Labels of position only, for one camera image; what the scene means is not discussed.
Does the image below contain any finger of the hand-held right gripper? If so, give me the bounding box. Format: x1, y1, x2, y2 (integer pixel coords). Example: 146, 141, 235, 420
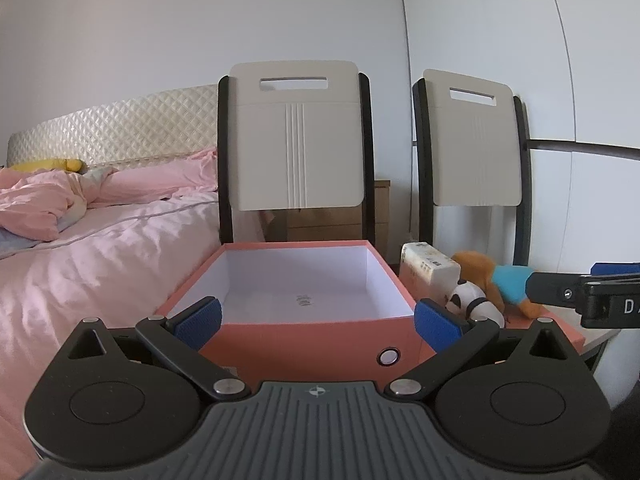
525, 271, 587, 308
589, 261, 640, 278

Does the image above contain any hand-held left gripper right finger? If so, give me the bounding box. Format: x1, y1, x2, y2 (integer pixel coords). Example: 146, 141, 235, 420
384, 298, 576, 403

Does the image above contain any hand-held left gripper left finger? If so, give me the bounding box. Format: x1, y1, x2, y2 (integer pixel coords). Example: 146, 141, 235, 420
65, 296, 251, 402

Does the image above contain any black and white plush panda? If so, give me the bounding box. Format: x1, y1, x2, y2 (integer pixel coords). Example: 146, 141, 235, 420
444, 280, 506, 328

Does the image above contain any white tissue pack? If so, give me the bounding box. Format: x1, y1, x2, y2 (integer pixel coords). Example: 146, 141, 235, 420
400, 242, 462, 311

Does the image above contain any brown plush dog blue shirt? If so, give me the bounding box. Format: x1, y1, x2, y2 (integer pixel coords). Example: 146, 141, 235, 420
452, 251, 543, 318

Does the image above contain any orange cardboard box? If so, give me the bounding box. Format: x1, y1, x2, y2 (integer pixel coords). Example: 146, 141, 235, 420
156, 241, 440, 386

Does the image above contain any white desktop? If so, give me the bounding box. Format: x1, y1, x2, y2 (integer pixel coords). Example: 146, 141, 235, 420
581, 327, 623, 377

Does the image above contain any bed with pink sheet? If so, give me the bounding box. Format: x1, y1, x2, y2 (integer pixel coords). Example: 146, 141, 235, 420
0, 190, 222, 480

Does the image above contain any pink pillow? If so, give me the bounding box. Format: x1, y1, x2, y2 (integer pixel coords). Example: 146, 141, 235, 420
89, 147, 219, 207

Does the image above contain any wooden nightstand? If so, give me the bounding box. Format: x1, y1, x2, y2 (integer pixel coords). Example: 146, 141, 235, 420
265, 180, 391, 262

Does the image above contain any pink duvet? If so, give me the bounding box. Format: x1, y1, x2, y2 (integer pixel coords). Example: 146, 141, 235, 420
0, 167, 93, 242

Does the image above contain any cream quilted headboard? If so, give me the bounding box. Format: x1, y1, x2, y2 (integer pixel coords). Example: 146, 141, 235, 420
6, 84, 219, 171

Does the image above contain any yellow plush toy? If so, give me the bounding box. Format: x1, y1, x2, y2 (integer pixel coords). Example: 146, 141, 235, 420
7, 159, 86, 175

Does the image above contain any dark wall rail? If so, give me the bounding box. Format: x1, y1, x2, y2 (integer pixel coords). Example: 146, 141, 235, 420
529, 137, 640, 162

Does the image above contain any cream folding chair black frame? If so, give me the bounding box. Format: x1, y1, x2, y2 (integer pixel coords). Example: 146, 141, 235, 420
411, 69, 532, 267
217, 60, 377, 261

